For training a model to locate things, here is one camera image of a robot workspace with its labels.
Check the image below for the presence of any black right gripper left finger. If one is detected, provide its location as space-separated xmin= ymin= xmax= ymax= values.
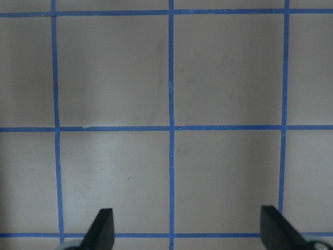
xmin=81 ymin=208 xmax=115 ymax=250

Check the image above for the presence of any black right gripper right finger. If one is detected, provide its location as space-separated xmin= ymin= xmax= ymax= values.
xmin=260 ymin=205 xmax=308 ymax=250

